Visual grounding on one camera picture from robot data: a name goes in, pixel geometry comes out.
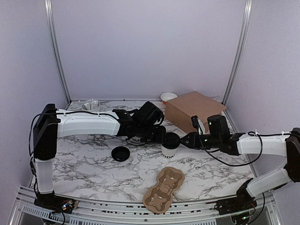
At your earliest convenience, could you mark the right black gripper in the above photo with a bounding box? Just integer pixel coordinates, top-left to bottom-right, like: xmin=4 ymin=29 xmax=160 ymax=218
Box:
xmin=179 ymin=132 xmax=221 ymax=150

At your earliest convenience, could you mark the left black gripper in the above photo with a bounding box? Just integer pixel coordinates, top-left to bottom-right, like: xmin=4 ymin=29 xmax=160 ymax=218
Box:
xmin=137 ymin=124 xmax=168 ymax=144

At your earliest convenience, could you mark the stack of white paper cups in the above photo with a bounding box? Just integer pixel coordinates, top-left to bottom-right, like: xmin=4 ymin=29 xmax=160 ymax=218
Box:
xmin=130 ymin=137 xmax=141 ymax=144

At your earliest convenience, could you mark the single white paper cup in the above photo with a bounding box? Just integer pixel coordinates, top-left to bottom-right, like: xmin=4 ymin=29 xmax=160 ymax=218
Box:
xmin=161 ymin=145 xmax=177 ymax=159

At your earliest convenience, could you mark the brown paper bag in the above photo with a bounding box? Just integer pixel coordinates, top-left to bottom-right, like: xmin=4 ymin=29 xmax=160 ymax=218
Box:
xmin=165 ymin=91 xmax=226 ymax=134

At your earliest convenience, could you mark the black plastic cup lid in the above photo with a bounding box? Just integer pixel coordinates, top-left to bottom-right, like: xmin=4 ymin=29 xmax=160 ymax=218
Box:
xmin=111 ymin=146 xmax=130 ymax=162

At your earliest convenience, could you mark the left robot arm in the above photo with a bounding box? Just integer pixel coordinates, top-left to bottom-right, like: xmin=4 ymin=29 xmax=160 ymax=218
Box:
xmin=29 ymin=101 xmax=166 ymax=214

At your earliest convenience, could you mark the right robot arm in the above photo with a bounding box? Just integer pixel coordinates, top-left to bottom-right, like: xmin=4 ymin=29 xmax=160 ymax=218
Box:
xmin=180 ymin=127 xmax=300 ymax=215

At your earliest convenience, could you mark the orange bowl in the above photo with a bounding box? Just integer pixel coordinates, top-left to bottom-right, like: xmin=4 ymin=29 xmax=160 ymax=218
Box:
xmin=160 ymin=92 xmax=178 ymax=105

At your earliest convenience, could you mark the white canister with stirrers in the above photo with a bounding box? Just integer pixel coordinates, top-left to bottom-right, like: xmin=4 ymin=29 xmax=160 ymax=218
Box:
xmin=81 ymin=98 xmax=100 ymax=112

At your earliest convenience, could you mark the brown cardboard cup carrier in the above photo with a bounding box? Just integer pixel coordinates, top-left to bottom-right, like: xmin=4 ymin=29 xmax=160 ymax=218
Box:
xmin=143 ymin=167 xmax=185 ymax=214

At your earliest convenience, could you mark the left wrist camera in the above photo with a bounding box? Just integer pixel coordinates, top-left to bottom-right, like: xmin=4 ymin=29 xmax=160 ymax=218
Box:
xmin=132 ymin=101 xmax=165 ymax=126

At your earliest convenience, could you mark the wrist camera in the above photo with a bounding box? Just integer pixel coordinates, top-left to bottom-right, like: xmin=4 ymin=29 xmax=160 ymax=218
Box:
xmin=132 ymin=101 xmax=165 ymax=126
xmin=191 ymin=115 xmax=230 ymax=136

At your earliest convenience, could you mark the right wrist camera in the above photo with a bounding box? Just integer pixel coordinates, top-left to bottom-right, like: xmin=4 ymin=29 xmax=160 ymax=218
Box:
xmin=191 ymin=115 xmax=230 ymax=136

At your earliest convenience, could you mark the right aluminium frame post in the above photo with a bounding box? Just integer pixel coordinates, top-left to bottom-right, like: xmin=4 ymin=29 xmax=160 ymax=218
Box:
xmin=221 ymin=0 xmax=254 ymax=106

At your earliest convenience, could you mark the aluminium frame post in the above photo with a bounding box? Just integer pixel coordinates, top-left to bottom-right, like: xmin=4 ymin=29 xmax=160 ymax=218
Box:
xmin=221 ymin=0 xmax=254 ymax=106
xmin=44 ymin=0 xmax=71 ymax=105

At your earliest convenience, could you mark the aluminium front rail base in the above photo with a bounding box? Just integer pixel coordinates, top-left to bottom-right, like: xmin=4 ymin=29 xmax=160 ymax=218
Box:
xmin=8 ymin=187 xmax=283 ymax=225

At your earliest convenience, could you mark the left aluminium frame post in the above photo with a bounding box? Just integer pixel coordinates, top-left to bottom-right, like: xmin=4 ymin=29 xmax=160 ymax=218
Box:
xmin=44 ymin=0 xmax=71 ymax=105

